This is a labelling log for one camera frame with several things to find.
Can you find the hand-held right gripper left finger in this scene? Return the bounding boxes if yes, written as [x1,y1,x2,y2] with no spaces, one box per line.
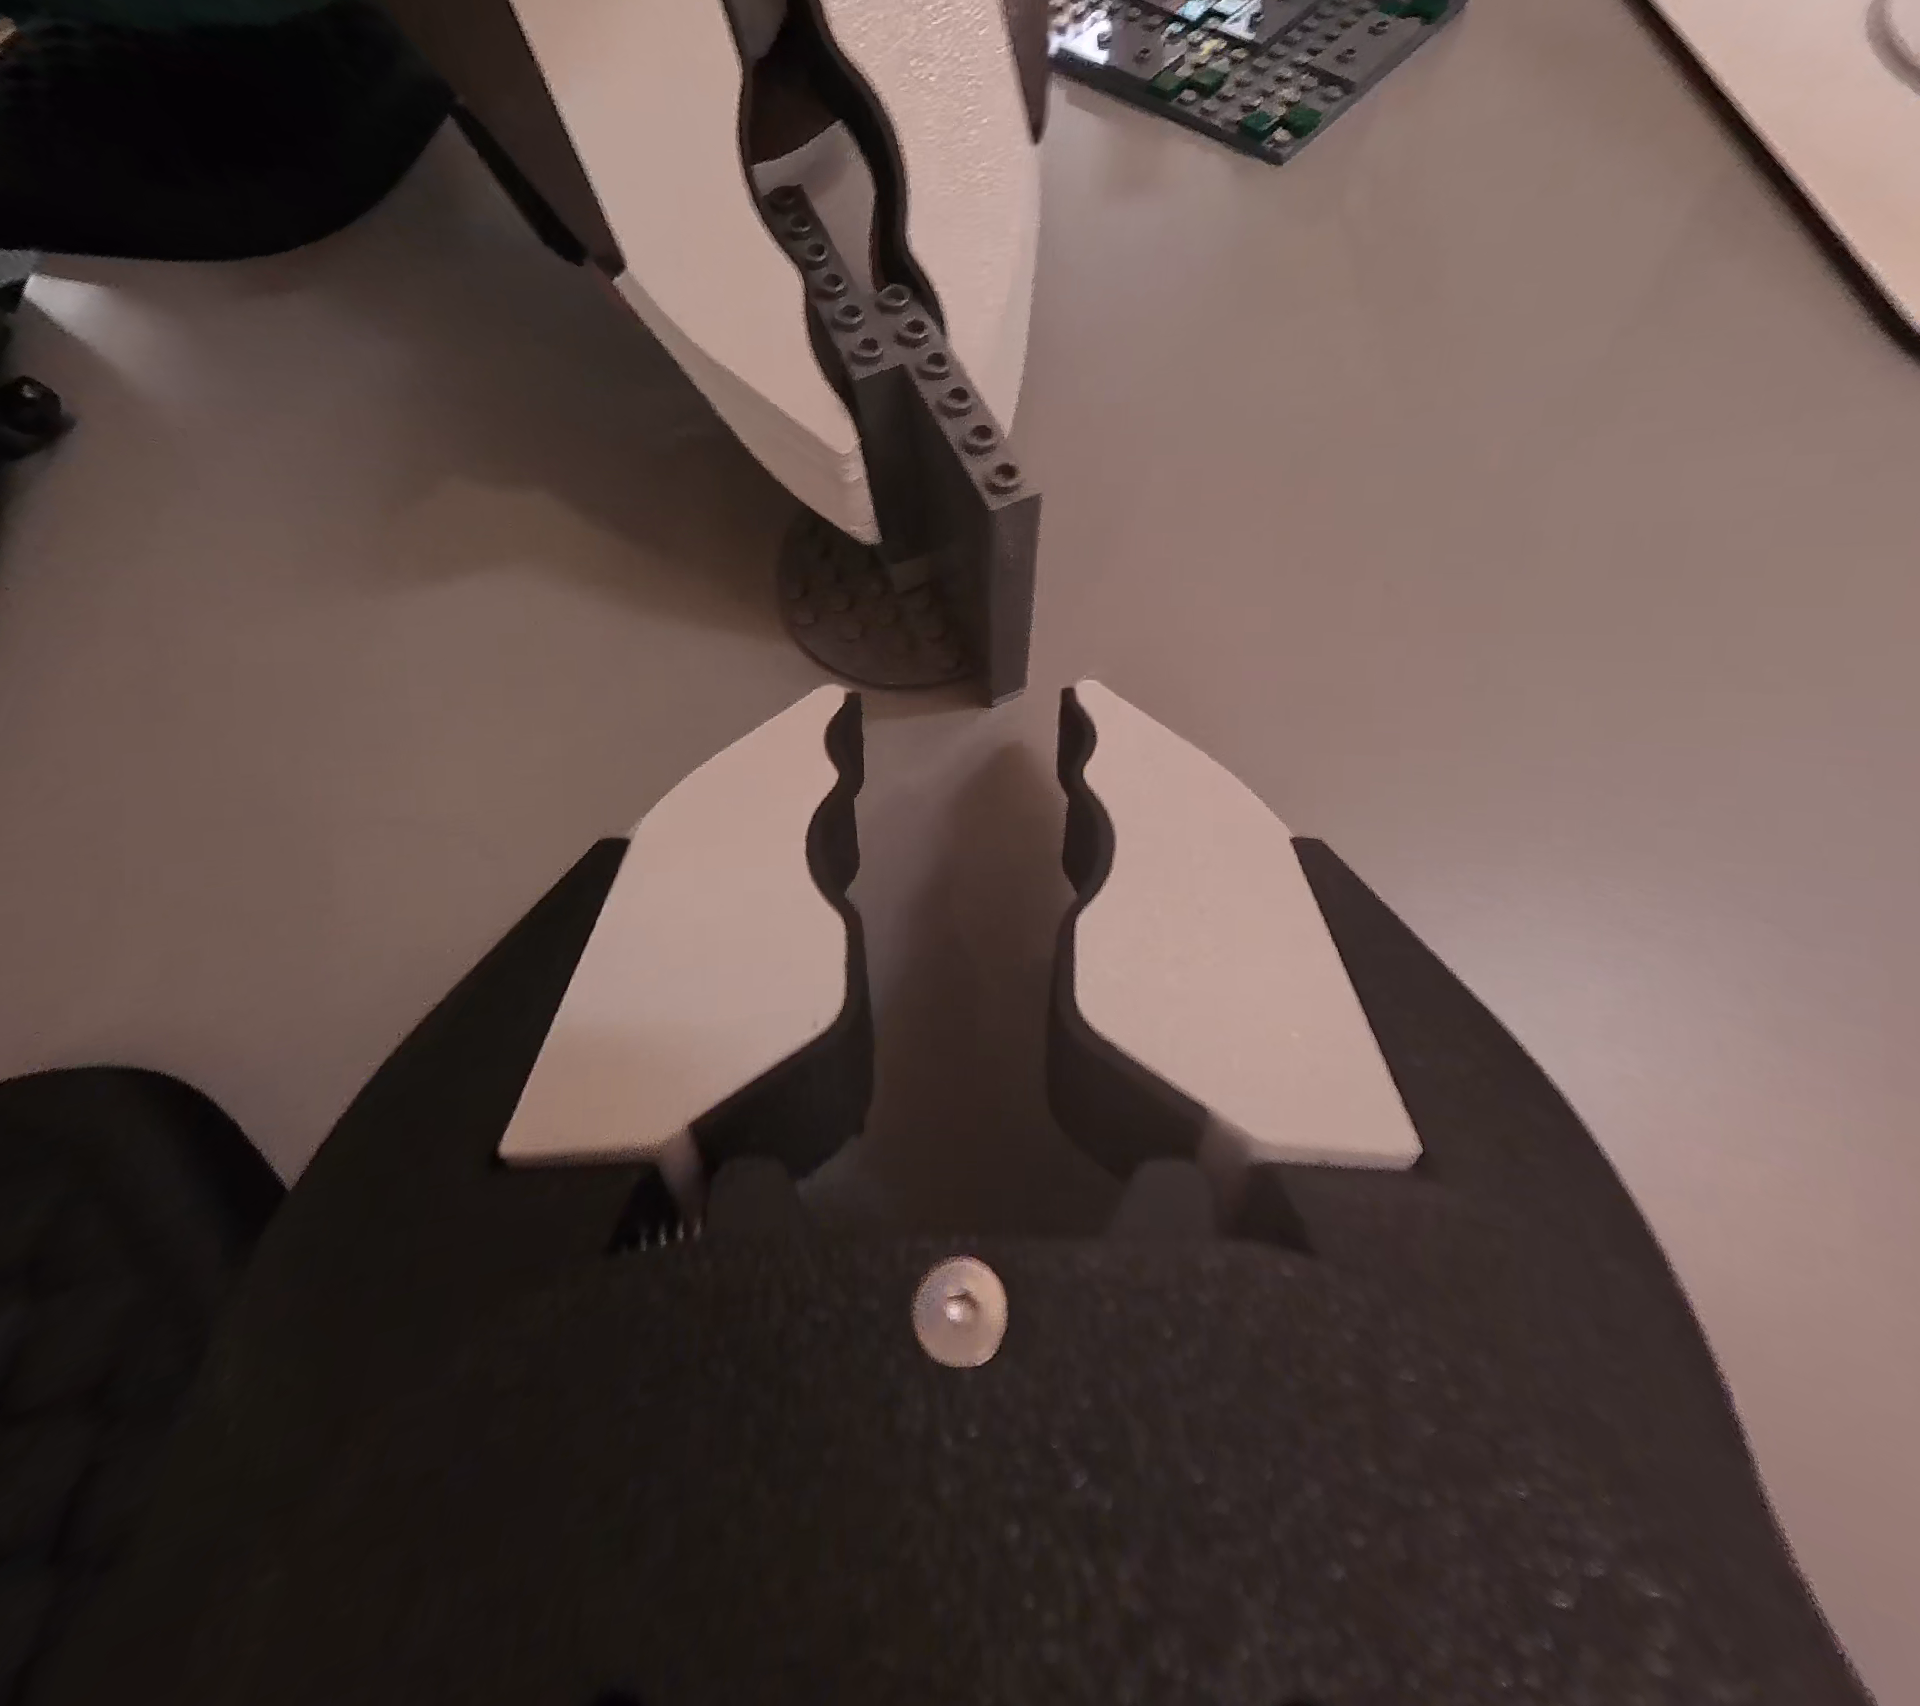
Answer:
[494,682,878,1249]

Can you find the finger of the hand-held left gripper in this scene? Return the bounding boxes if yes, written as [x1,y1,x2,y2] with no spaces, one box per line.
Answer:
[476,0,889,545]
[804,0,1040,487]

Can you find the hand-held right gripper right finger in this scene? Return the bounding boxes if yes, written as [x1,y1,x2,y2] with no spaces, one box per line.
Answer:
[1045,677,1429,1239]

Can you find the dark grey half-round plate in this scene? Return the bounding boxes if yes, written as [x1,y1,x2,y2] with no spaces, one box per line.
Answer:
[775,511,997,691]

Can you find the grey stepped brick wall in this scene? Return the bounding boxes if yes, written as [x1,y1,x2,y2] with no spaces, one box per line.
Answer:
[757,181,1046,703]

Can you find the white tray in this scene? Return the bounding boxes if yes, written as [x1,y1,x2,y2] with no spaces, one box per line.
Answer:
[1589,0,1920,337]

